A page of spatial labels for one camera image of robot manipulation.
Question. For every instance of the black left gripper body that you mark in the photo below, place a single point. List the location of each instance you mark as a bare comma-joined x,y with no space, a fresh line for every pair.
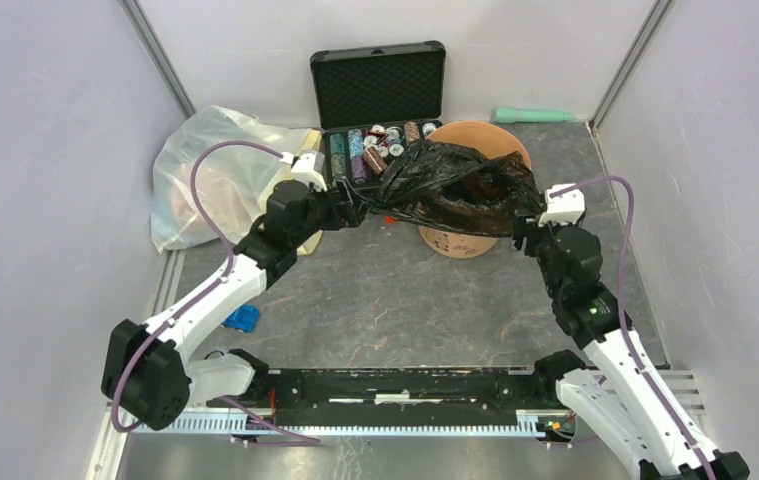
338,216

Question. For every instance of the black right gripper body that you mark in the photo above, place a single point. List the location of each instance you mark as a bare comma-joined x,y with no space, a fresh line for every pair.
539,237

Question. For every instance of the black trash bag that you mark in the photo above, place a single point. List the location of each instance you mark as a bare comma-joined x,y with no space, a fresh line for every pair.
415,188

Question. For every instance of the orange capybara trash bin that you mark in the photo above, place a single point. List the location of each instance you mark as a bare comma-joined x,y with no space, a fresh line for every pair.
492,141

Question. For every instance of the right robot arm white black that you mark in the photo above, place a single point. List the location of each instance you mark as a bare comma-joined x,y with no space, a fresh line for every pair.
616,390

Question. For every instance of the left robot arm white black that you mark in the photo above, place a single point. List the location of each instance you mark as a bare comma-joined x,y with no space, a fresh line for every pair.
149,375

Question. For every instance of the black poker chip case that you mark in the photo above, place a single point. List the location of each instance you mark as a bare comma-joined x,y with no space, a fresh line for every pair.
358,89

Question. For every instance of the translucent yellowish plastic bag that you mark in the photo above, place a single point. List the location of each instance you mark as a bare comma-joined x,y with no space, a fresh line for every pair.
233,183

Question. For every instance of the blue small object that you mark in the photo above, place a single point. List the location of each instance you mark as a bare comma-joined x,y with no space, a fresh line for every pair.
243,319

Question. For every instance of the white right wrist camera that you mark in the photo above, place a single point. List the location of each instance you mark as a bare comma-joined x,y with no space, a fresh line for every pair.
565,205

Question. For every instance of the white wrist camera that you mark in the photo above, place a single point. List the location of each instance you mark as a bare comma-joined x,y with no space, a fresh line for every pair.
565,205
303,168

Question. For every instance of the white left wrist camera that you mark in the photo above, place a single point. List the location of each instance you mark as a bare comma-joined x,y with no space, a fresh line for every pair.
303,168

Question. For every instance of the mint green handle tool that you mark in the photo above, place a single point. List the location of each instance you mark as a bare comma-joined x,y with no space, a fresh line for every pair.
511,115

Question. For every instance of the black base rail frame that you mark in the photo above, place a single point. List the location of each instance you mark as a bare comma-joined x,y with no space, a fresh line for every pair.
373,402

